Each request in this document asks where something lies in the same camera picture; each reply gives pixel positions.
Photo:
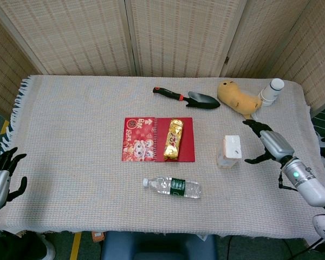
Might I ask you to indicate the beige woven tablecloth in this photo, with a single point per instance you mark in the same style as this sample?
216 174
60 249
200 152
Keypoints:
84 162

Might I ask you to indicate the small orange object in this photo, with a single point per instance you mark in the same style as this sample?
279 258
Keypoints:
98 236

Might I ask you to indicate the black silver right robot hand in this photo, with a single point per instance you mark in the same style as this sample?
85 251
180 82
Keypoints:
277 145

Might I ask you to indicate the black garden trowel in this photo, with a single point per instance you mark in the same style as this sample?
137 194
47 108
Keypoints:
203 100

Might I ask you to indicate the blue padded chair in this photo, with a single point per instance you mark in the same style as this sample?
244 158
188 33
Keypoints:
157 246

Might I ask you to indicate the red spiral calendar notebook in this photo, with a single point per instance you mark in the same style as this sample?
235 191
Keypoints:
140 140

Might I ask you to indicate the brass screen hinge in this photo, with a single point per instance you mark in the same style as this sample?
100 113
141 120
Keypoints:
227 60

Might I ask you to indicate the gold foil snack package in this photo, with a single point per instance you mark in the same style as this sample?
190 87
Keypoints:
174 139

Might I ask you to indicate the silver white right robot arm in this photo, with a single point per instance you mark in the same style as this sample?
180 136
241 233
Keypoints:
308 187

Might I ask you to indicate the yellow plush toy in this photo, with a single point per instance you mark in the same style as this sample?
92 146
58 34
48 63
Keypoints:
237 98

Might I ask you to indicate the woven folding screen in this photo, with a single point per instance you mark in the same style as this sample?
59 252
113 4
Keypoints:
178 35

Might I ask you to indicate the white shoe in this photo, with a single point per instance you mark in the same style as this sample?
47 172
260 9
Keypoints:
47 247

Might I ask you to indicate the clear plastic water bottle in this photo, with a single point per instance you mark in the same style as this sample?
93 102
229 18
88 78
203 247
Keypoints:
176 187

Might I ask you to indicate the white plastic bottle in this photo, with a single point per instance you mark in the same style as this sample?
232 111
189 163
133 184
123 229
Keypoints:
272 92

